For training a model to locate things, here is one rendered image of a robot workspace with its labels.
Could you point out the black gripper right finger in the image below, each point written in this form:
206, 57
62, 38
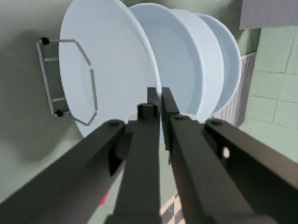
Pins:
261, 178

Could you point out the grey wire dish rack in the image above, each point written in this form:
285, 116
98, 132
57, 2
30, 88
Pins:
46, 41

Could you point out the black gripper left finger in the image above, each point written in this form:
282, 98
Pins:
70, 189

